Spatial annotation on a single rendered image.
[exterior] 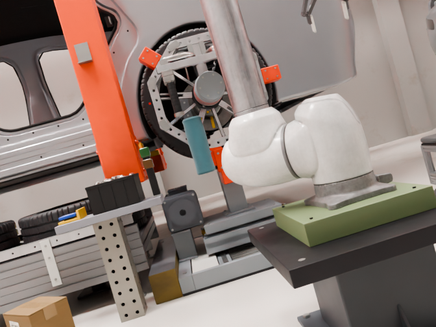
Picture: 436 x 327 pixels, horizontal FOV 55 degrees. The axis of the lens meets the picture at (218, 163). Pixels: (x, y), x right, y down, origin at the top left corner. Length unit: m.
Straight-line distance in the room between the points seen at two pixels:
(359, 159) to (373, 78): 5.46
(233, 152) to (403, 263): 0.50
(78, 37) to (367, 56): 5.06
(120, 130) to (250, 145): 0.93
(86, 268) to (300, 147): 1.32
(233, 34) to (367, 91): 5.36
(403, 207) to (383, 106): 5.50
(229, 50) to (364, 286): 0.68
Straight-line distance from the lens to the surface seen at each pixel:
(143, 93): 2.13
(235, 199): 2.19
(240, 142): 1.14
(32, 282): 2.19
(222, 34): 1.18
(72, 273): 2.13
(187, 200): 2.08
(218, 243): 2.08
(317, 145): 1.07
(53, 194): 6.02
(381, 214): 1.04
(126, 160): 1.93
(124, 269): 1.82
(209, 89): 1.90
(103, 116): 1.96
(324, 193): 1.09
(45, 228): 2.26
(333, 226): 0.99
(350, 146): 1.07
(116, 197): 1.74
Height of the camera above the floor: 0.57
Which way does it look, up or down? 2 degrees down
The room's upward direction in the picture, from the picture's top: 16 degrees counter-clockwise
